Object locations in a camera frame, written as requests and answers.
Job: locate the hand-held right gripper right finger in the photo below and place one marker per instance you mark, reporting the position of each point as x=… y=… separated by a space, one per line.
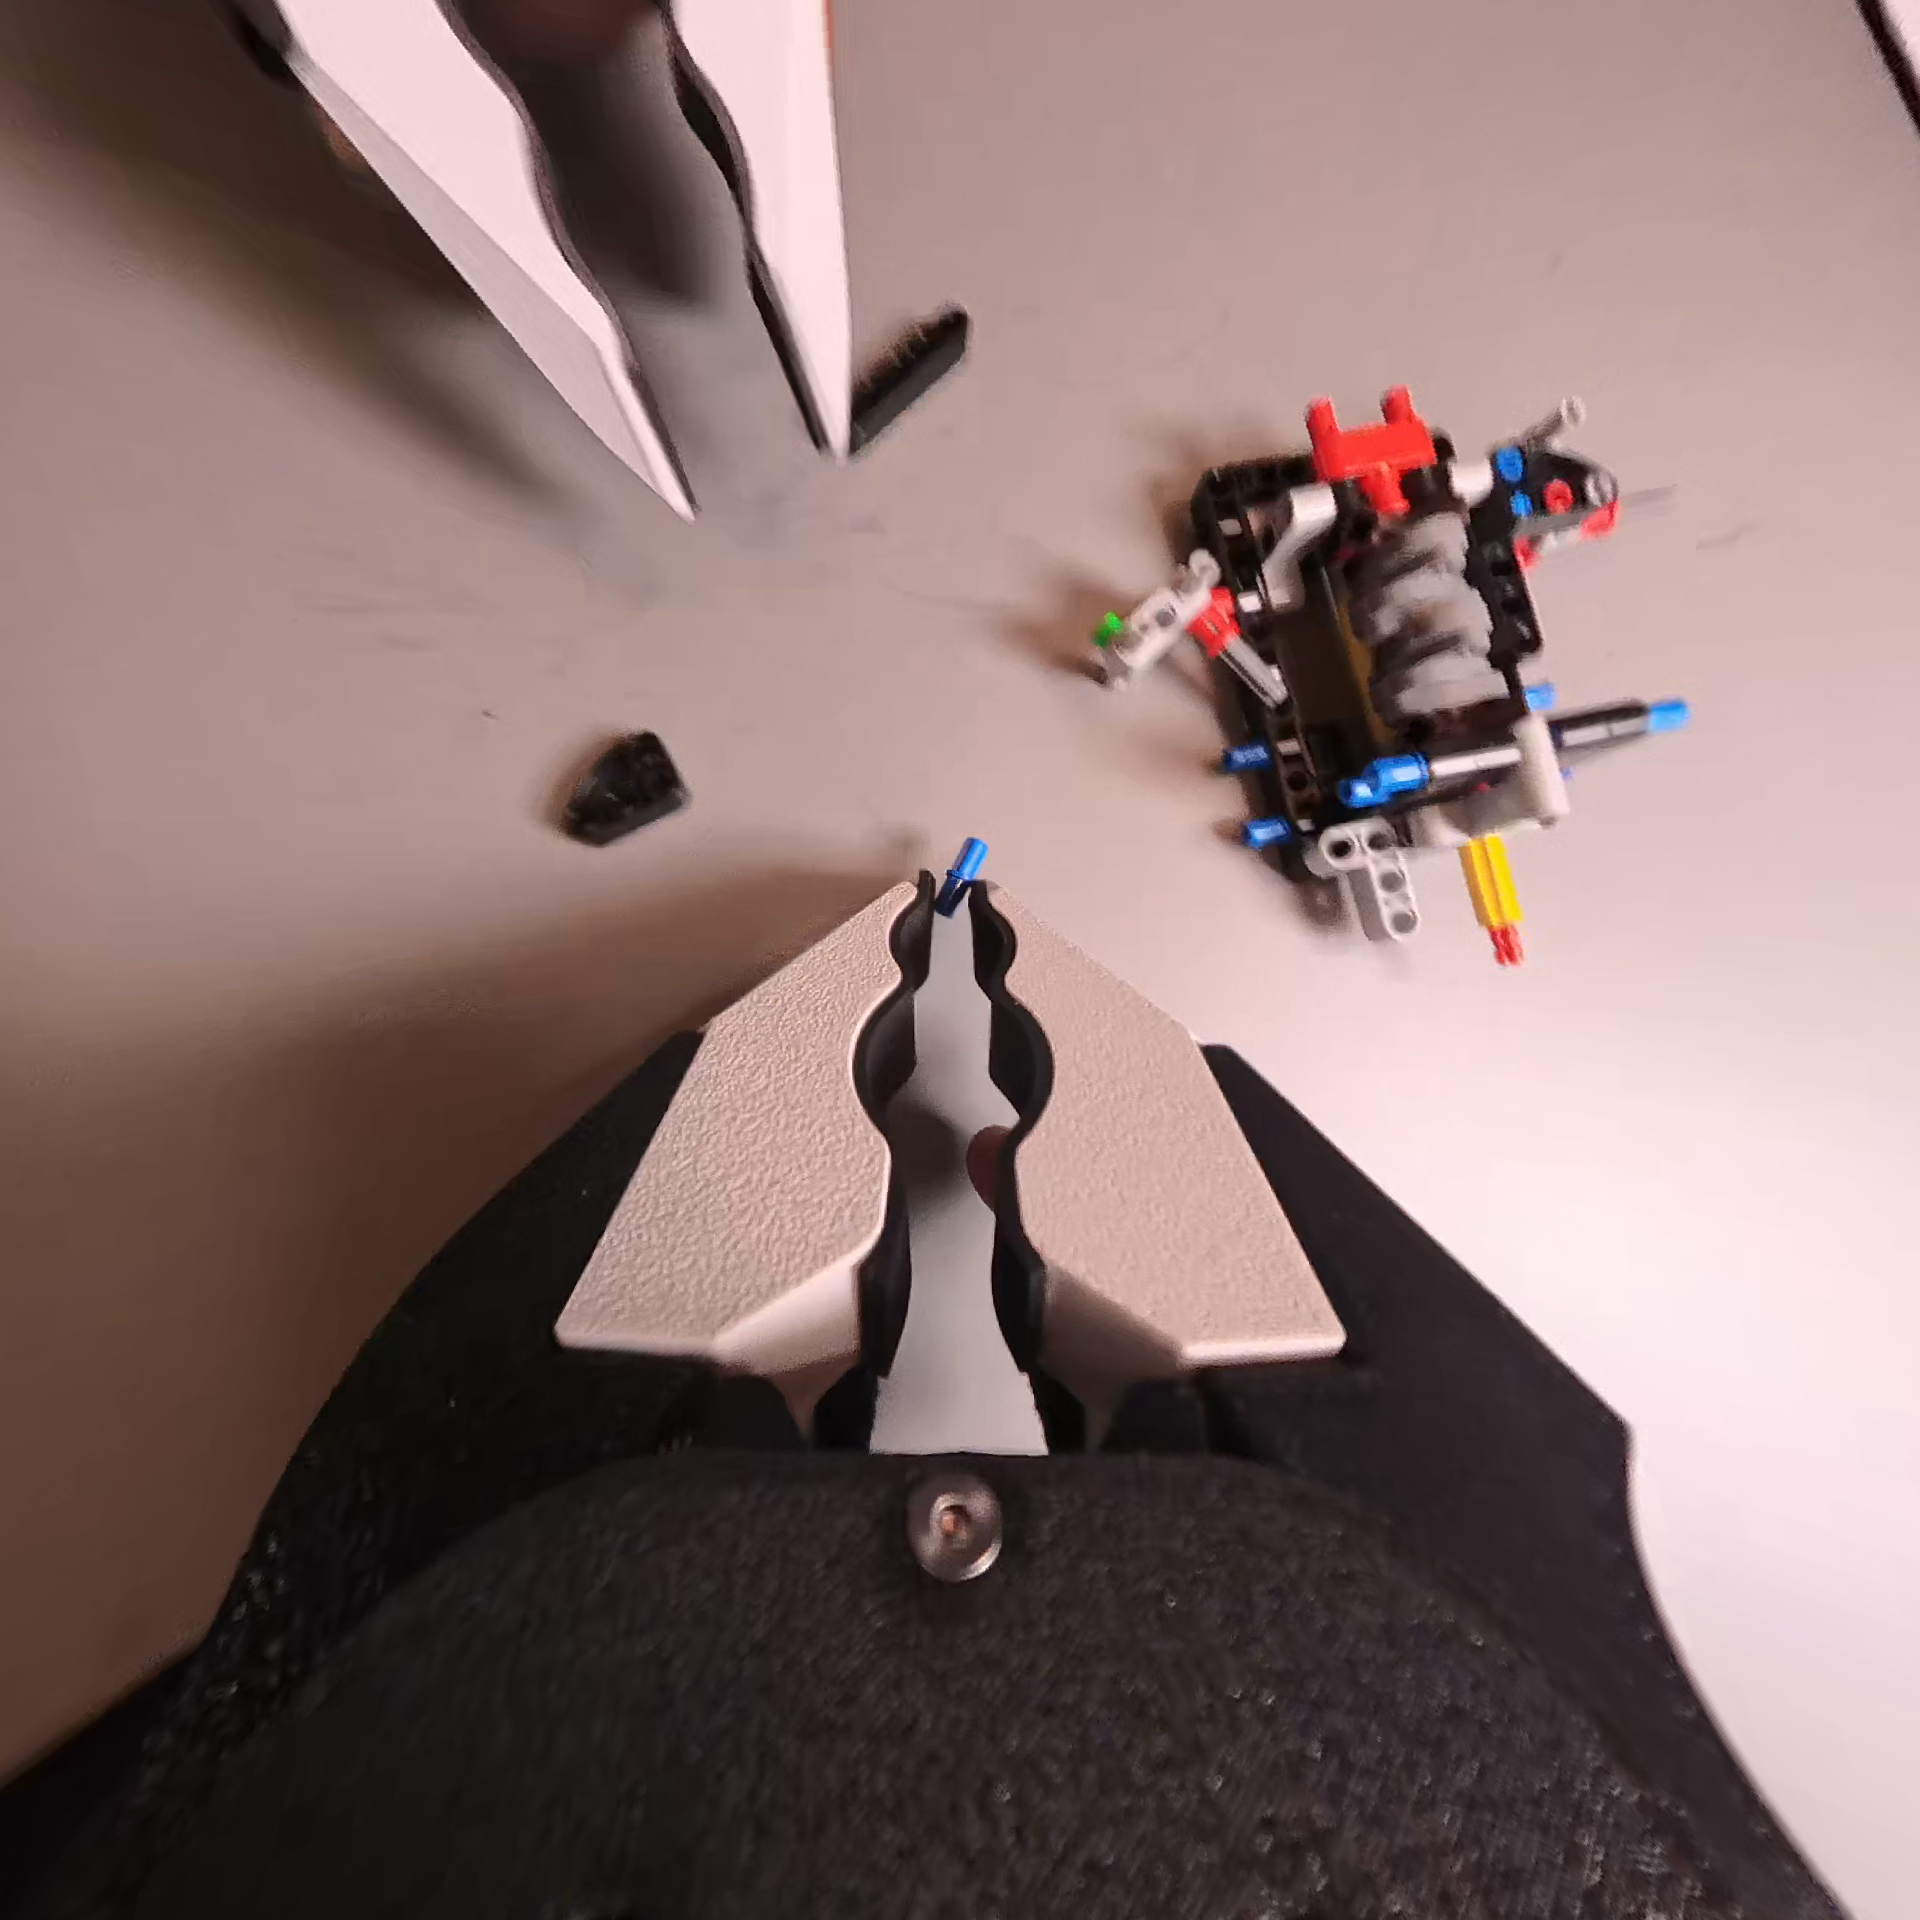
x=1155 y=1184

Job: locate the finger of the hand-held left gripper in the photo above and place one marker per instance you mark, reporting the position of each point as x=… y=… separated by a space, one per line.
x=452 y=195
x=788 y=182

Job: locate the black five-hole lego beam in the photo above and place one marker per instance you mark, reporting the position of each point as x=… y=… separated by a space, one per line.
x=909 y=376

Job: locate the short blue lego pin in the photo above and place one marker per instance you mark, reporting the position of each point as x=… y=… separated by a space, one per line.
x=960 y=879

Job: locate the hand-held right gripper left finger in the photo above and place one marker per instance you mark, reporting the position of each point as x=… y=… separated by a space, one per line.
x=734 y=1184

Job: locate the dark grey triangular lego liftarm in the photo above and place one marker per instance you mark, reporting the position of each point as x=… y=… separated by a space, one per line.
x=627 y=787

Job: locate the person's right hand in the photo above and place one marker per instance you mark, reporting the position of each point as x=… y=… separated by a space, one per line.
x=987 y=1166

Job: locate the lego chassis assembly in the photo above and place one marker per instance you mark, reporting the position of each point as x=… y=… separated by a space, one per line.
x=1424 y=615

